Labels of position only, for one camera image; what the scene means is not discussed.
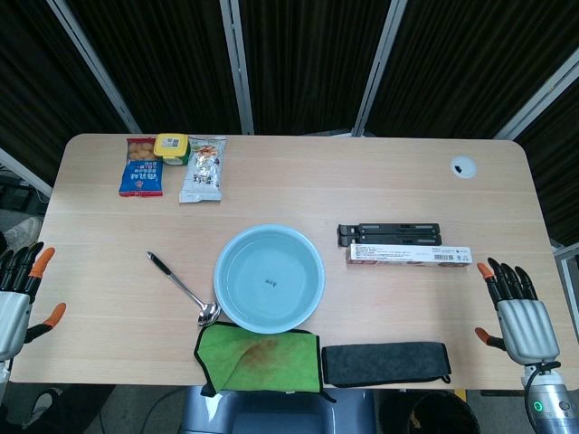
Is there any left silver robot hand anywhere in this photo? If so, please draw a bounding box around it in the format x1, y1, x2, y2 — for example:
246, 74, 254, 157
0, 242, 68, 363

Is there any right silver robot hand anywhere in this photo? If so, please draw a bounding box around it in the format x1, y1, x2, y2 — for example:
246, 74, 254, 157
474, 256, 562, 365

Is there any metal ladle spoon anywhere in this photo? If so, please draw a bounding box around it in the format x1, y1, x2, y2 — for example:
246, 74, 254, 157
146, 250, 222, 326

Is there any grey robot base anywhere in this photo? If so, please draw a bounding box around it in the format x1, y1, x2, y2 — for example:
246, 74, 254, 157
178, 386, 376, 434

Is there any light blue bowl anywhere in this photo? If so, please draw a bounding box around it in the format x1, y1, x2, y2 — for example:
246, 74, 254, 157
213, 224, 327, 335

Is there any grey sneaker shoe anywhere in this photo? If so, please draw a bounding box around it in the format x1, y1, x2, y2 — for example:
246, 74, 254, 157
2, 215, 44, 254

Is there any black trash bin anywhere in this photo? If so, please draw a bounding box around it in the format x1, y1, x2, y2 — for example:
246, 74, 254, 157
409, 391, 480, 434

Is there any long white cardboard box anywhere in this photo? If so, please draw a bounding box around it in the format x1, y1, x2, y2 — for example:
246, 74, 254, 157
346, 244, 473, 269

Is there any dark grey folded cloth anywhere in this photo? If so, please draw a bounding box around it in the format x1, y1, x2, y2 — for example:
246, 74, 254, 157
320, 342, 453, 389

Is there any black folding stand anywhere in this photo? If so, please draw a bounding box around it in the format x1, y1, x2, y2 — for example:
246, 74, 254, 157
336, 222, 443, 248

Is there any blue snack bag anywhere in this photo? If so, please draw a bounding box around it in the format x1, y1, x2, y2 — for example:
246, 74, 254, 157
119, 137, 165, 199

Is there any yellow lidded container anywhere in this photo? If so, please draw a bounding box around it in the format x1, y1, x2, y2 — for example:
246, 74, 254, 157
153, 132, 190, 167

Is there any white snack bag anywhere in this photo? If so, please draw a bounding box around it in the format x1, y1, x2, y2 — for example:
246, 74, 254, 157
178, 136, 229, 204

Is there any green stained cloth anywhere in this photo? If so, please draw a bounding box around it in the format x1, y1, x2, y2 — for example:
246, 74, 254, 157
194, 319, 338, 404

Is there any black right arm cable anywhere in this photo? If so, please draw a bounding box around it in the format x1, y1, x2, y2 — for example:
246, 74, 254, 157
521, 361, 562, 401

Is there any grey partition frame post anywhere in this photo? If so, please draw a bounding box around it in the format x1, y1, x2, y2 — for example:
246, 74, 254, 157
0, 146, 53, 199
492, 58, 579, 141
352, 0, 408, 137
47, 0, 142, 135
220, 0, 255, 136

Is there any white cable grommet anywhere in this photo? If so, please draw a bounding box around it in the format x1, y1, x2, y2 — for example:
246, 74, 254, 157
450, 156, 478, 180

